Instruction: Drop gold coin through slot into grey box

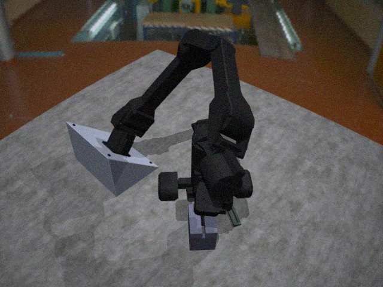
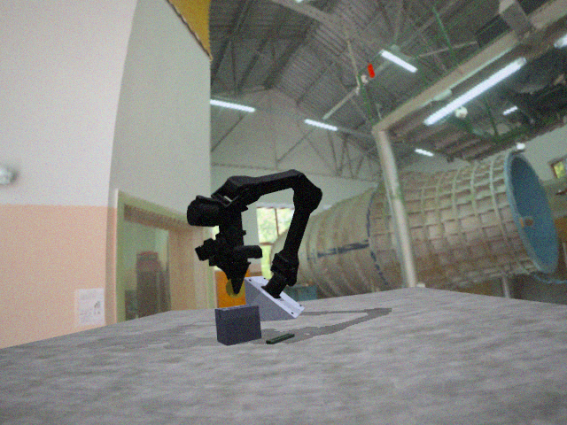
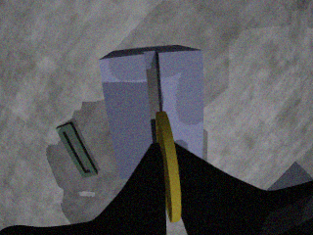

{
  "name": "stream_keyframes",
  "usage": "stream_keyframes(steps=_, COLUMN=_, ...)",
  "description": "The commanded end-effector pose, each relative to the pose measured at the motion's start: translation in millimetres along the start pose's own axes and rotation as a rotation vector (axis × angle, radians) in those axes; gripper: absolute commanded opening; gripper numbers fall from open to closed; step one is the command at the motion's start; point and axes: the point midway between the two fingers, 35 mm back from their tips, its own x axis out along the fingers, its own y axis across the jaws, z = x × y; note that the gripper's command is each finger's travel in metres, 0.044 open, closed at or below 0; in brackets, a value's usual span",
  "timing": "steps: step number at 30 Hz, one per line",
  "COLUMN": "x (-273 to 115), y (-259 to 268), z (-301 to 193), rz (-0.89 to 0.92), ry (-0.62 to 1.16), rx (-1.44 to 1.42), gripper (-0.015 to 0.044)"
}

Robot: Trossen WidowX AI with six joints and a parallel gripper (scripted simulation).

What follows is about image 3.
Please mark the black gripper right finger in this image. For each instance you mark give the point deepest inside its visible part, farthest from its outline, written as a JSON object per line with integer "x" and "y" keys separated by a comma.
{"x": 214, "y": 203}

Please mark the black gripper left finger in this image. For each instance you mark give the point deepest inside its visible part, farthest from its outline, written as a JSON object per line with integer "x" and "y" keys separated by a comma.
{"x": 138, "y": 209}

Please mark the gold coin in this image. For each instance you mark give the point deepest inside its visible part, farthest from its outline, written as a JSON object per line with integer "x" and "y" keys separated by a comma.
{"x": 170, "y": 166}

